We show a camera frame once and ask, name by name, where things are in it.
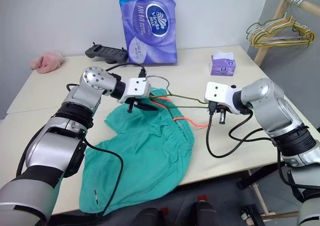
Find wooden clothes rack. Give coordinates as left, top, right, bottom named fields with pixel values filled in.
left=253, top=0, right=320, bottom=66

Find black metal table leg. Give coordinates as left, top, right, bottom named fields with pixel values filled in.
left=236, top=160, right=286, bottom=189

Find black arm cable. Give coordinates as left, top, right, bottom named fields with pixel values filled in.
left=206, top=101, right=305, bottom=203
left=16, top=63, right=148, bottom=220

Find green shorts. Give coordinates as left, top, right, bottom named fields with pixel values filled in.
left=79, top=87, right=210, bottom=215

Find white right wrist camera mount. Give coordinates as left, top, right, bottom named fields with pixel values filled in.
left=204, top=82, right=242, bottom=115

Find small purple tissue pack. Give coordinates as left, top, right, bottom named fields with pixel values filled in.
left=209, top=51, right=237, bottom=77

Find black handheld controller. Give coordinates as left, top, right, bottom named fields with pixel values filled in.
left=84, top=42, right=128, bottom=63

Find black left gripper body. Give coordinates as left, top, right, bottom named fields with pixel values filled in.
left=124, top=97, right=151, bottom=113

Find pink plush cloth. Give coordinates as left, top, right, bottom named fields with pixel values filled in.
left=29, top=51, right=65, bottom=74

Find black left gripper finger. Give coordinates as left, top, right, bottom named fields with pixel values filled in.
left=136, top=101, right=160, bottom=111

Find olive wire hanger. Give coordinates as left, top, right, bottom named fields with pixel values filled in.
left=146, top=75, right=210, bottom=120

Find bunch of wire hangers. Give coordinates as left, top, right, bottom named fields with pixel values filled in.
left=249, top=12, right=316, bottom=49

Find large purple tissue pack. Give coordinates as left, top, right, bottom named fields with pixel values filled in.
left=117, top=0, right=179, bottom=66

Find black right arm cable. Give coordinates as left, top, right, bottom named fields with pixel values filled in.
left=206, top=101, right=305, bottom=203

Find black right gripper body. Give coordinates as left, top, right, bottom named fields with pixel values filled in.
left=214, top=103, right=230, bottom=125

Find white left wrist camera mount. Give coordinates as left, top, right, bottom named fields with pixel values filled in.
left=117, top=77, right=152, bottom=104

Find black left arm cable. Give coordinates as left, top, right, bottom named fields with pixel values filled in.
left=16, top=63, right=148, bottom=220

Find dark rounded shape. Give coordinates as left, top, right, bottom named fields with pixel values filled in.
left=194, top=200, right=222, bottom=226

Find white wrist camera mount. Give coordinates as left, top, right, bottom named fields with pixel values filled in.
left=117, top=77, right=152, bottom=104
left=204, top=82, right=242, bottom=115

